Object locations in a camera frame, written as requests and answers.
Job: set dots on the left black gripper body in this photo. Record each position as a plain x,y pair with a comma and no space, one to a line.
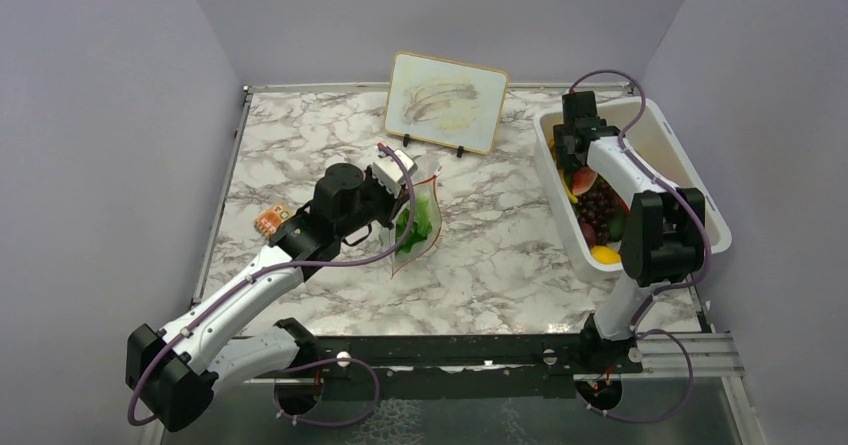
377,203

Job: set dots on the green lettuce head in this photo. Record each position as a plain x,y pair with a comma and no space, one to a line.
422,225

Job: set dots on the clear zip top bag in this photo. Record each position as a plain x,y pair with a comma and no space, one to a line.
425,183

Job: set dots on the yellow banana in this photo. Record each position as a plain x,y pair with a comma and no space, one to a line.
562,177

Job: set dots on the watermelon slice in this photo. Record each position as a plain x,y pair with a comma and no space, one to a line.
582,181

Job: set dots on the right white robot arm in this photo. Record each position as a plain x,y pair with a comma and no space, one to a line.
659,226

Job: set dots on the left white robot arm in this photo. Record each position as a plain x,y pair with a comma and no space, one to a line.
175,371

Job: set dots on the orange snack packet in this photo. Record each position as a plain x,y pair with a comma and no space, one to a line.
270,220

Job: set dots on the dark grapes bunch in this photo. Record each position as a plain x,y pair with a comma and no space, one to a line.
594,209

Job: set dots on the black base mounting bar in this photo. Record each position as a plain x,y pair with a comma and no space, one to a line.
434,367

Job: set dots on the green avocado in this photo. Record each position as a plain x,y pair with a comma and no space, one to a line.
616,226

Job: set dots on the white plastic bin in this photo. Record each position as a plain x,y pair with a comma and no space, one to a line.
654,140

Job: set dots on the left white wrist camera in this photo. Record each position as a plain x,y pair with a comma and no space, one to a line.
388,173

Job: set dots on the small whiteboard with wood frame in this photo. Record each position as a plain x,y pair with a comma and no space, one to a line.
445,102

